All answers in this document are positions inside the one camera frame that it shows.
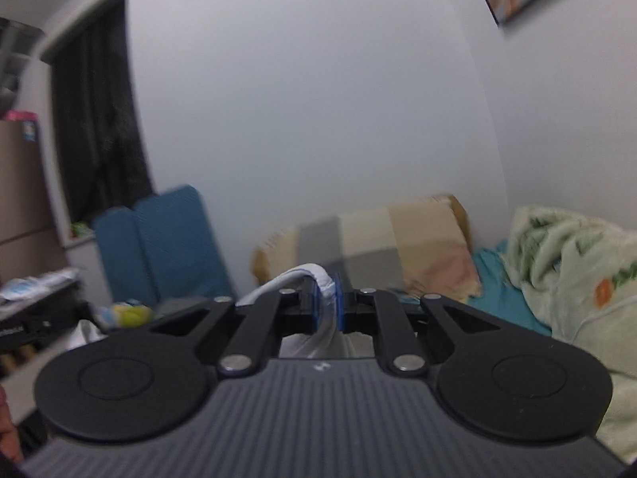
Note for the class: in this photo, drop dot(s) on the white garment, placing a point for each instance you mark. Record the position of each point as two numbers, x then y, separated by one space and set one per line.
318 333

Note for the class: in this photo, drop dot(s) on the pale green fleece blanket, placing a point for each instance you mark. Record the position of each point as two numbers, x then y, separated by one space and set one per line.
577 279

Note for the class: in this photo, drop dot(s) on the dark curtain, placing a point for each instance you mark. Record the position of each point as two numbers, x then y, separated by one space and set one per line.
99 109

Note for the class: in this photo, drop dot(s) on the black desk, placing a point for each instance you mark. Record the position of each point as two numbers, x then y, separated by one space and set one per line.
30 318

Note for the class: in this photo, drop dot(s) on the teal printed bedsheet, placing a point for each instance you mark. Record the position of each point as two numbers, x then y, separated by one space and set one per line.
502 298

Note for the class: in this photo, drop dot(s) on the beige grey checked pillow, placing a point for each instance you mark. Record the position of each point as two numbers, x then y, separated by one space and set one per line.
368 244

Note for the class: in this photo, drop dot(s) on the brown cardboard box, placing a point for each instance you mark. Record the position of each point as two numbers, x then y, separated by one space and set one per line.
22 189

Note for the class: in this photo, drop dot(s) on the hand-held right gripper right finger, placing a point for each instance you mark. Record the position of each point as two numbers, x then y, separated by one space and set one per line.
340 308

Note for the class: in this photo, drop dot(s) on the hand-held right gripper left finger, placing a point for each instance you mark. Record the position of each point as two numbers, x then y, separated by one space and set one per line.
314 308

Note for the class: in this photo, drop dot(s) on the blue folded cushion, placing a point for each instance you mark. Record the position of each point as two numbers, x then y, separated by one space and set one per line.
164 249

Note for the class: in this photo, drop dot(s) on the yellow green soft toy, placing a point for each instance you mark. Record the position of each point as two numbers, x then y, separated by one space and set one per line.
127 313

